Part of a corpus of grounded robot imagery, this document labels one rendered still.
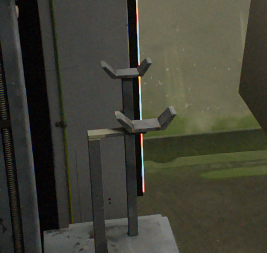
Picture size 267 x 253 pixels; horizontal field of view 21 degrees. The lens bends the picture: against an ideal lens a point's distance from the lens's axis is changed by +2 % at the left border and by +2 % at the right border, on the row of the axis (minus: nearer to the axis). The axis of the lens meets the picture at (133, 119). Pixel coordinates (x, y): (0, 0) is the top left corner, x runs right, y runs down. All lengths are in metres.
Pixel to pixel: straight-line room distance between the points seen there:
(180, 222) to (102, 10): 1.37
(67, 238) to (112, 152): 0.36
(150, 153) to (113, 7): 1.65
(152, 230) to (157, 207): 1.51
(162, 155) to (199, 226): 0.51
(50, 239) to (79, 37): 0.44
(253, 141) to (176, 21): 0.62
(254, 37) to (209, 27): 0.85
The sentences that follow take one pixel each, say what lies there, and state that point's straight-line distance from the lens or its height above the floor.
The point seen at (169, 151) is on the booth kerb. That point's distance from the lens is 3.08.
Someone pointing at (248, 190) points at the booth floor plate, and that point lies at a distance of 2.91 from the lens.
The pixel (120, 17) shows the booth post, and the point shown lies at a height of 1.08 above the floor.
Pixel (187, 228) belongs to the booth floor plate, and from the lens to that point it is 2.66.
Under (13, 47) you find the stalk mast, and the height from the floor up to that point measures 1.20.
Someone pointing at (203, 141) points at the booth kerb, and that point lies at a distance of 3.09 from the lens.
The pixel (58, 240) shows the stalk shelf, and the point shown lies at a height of 0.79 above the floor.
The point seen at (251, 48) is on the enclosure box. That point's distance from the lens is 2.38.
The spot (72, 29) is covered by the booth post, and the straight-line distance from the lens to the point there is 1.48.
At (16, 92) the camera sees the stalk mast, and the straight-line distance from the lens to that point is 0.98.
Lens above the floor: 1.49
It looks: 24 degrees down
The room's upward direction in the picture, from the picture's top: 2 degrees counter-clockwise
